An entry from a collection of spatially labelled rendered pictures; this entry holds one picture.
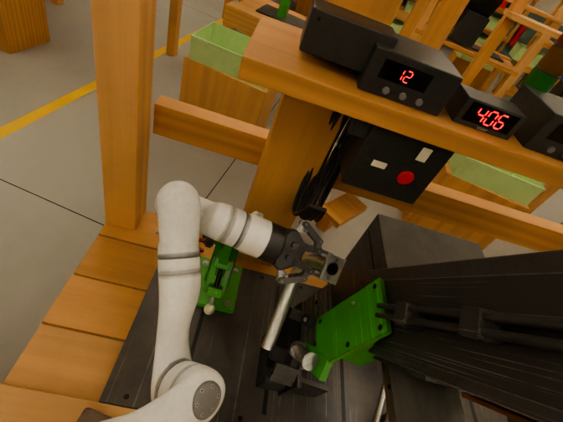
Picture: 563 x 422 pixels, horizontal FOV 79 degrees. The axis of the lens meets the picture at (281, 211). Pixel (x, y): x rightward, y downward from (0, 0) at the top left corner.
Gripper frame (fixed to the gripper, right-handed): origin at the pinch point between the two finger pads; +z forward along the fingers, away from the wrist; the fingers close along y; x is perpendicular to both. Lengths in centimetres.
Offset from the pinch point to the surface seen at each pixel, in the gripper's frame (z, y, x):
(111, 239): -41, -19, 48
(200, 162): -14, 25, 218
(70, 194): -80, -30, 182
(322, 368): 7.9, -19.3, -2.3
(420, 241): 25.6, 14.0, 6.0
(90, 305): -38, -33, 32
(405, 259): 19.8, 8.2, 1.8
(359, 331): 8.7, -8.6, -7.3
